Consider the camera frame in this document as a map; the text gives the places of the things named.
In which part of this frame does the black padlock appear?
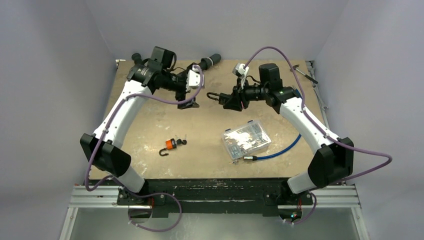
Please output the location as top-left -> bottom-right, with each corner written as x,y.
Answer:
206,92 -> 232,106

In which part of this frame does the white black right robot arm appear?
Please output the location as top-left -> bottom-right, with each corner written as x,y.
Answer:
218,63 -> 354,204

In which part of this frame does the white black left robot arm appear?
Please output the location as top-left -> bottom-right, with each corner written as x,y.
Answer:
80,46 -> 221,205

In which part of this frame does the clear plastic parts box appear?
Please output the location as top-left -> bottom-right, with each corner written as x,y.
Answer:
221,119 -> 272,160

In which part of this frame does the orange padlock with keys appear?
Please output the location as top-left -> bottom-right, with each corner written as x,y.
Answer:
158,135 -> 187,157

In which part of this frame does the small hammer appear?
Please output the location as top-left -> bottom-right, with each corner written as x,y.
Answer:
290,64 -> 319,85

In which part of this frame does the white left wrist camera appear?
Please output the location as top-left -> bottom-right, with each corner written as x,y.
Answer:
186,64 -> 204,92

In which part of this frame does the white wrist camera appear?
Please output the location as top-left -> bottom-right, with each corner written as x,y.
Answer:
186,64 -> 204,92
232,62 -> 249,89

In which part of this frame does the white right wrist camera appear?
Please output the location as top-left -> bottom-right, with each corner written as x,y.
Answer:
232,62 -> 249,89

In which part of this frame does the black corrugated hose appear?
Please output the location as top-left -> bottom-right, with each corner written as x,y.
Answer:
131,52 -> 222,72

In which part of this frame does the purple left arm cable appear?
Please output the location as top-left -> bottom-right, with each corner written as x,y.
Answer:
84,64 -> 205,233

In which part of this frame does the blue hose with fitting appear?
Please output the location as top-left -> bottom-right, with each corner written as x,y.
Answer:
229,85 -> 303,166

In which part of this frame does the black aluminium base frame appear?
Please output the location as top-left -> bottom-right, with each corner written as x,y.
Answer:
67,178 -> 362,220

